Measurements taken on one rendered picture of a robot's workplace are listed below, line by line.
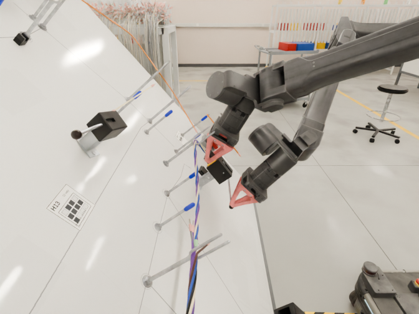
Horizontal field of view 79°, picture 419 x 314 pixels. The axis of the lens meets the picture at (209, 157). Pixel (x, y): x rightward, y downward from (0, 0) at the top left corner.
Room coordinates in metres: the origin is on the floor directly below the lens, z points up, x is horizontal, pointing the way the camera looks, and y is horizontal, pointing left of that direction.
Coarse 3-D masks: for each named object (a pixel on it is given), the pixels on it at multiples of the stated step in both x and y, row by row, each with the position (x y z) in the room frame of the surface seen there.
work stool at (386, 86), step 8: (384, 88) 3.22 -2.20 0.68; (392, 88) 3.19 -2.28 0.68; (400, 88) 3.19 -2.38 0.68; (384, 112) 3.26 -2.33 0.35; (384, 120) 3.10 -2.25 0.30; (360, 128) 3.35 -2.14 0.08; (368, 128) 3.31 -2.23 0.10; (376, 128) 3.31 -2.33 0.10; (384, 128) 3.31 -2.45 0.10; (392, 128) 3.31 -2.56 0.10; (392, 136) 3.09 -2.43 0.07
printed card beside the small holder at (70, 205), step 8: (64, 192) 0.27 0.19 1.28; (72, 192) 0.28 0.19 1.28; (56, 200) 0.25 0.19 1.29; (64, 200) 0.26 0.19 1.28; (72, 200) 0.27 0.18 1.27; (80, 200) 0.28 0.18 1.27; (88, 200) 0.28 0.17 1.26; (48, 208) 0.24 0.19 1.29; (56, 208) 0.24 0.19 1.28; (64, 208) 0.25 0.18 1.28; (72, 208) 0.26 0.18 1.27; (80, 208) 0.27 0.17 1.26; (88, 208) 0.27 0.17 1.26; (64, 216) 0.24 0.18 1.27; (72, 216) 0.25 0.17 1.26; (80, 216) 0.25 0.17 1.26; (88, 216) 0.26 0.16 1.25; (72, 224) 0.24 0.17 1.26; (80, 224) 0.24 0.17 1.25
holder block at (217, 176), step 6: (216, 162) 0.54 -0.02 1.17; (222, 162) 0.55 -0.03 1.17; (210, 168) 0.54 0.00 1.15; (216, 168) 0.54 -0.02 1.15; (222, 168) 0.54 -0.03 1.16; (228, 168) 0.56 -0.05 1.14; (216, 174) 0.54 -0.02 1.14; (222, 174) 0.54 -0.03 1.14; (228, 174) 0.54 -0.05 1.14; (216, 180) 0.54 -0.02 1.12; (222, 180) 0.54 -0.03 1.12
